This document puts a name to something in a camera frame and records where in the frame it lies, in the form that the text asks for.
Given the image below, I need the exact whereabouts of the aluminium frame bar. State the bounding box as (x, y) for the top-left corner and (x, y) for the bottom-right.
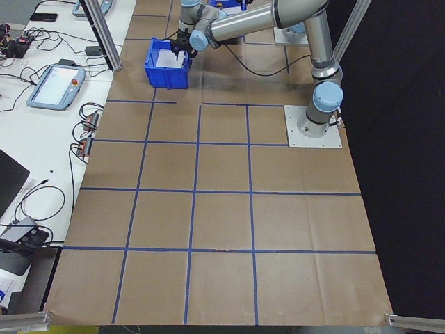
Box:
(332, 0), (373, 63)

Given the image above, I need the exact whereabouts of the black desk device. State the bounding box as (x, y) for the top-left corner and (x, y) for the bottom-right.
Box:
(19, 225), (52, 248)

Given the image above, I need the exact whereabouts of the white side desk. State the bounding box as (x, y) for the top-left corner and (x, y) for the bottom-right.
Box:
(0, 0), (137, 251)

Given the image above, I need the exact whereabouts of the small blue plastic parts bin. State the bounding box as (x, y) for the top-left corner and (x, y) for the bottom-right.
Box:
(143, 37), (193, 90)

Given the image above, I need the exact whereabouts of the black electronics board with wires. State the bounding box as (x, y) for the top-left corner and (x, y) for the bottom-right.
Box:
(0, 22), (36, 67)

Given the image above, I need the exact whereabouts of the large blue plastic parts bin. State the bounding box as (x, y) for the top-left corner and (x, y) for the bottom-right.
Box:
(207, 0), (252, 10)

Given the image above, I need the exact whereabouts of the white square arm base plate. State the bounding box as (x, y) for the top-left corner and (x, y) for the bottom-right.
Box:
(284, 104), (344, 150)
(273, 26), (311, 46)

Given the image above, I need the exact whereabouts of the white foam bin liner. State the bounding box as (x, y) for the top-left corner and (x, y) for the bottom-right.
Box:
(155, 48), (187, 70)

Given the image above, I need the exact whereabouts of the aluminium profile post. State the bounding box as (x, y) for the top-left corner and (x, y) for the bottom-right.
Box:
(79, 0), (123, 72)

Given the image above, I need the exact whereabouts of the grey usb hub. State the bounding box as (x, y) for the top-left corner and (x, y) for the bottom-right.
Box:
(0, 216), (38, 244)

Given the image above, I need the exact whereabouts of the orange black usb adapter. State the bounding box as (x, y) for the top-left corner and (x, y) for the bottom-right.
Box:
(80, 110), (102, 132)
(71, 136), (96, 159)

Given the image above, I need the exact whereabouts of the black looped cable with plug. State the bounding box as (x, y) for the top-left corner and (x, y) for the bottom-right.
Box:
(13, 177), (67, 223)

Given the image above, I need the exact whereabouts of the thin black adapter cable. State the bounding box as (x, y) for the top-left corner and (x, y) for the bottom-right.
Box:
(67, 145), (79, 241)

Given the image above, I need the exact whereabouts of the black laptop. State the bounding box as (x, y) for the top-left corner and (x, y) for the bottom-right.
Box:
(0, 148), (31, 219)

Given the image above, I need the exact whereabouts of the grey blue teach pendant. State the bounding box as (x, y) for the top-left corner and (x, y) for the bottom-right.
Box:
(71, 0), (116, 18)
(26, 63), (87, 112)

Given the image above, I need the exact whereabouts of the black braided camera cable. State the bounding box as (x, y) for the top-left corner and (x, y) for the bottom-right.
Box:
(208, 36), (314, 76)

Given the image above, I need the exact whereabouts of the aluminium profile rail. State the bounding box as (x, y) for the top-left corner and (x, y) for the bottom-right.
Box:
(0, 310), (54, 332)
(383, 312), (445, 332)

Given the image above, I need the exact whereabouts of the black frame cover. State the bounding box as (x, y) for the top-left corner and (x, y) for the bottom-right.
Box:
(321, 0), (445, 323)

